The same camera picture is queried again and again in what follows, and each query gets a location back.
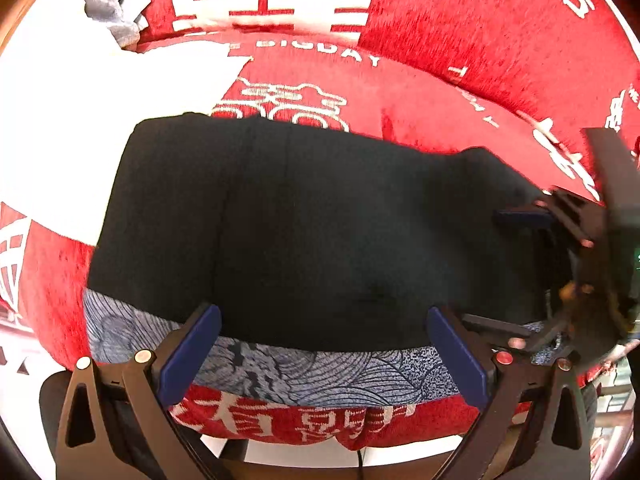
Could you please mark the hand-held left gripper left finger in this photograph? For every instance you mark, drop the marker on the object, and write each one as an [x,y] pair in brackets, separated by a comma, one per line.
[192,355]

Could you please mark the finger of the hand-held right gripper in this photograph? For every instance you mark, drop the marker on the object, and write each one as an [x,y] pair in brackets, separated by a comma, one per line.
[495,325]
[525,219]

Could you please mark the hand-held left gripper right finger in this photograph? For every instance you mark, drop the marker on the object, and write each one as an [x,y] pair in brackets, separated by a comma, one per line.
[457,360]

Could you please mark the blue leaf-patterned cloth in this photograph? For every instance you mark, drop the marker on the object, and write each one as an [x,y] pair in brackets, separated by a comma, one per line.
[300,375]

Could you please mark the black pants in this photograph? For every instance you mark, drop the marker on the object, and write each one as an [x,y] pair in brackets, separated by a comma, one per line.
[300,235]

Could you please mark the red printed blanket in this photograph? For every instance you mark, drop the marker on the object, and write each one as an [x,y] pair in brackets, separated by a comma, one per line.
[450,35]

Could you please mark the white cloth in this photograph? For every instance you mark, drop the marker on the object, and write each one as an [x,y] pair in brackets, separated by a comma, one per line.
[100,125]

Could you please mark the grey cloth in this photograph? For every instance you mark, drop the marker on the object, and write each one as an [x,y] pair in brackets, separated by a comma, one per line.
[107,0]

